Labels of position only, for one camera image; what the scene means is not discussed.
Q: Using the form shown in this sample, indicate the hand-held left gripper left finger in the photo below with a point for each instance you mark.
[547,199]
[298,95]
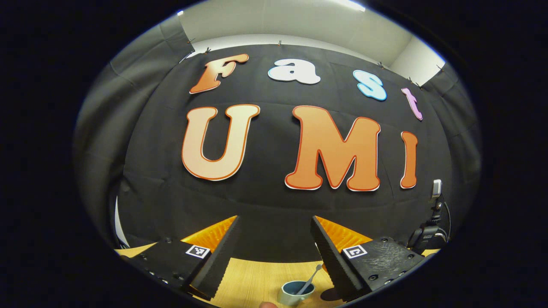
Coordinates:
[222,256]

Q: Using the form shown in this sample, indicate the light blue toothbrush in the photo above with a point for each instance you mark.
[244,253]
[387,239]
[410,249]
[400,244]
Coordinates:
[309,280]

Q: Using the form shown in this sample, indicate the black backdrop cloth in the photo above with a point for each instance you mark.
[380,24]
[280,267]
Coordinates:
[269,214]

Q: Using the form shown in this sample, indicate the wooden desktop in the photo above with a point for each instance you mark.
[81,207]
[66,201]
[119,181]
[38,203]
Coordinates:
[252,282]

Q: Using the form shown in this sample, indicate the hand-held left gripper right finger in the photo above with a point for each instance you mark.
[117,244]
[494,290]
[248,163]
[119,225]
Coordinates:
[329,261]

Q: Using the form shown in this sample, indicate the pale green cup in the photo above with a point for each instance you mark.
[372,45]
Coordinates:
[287,297]

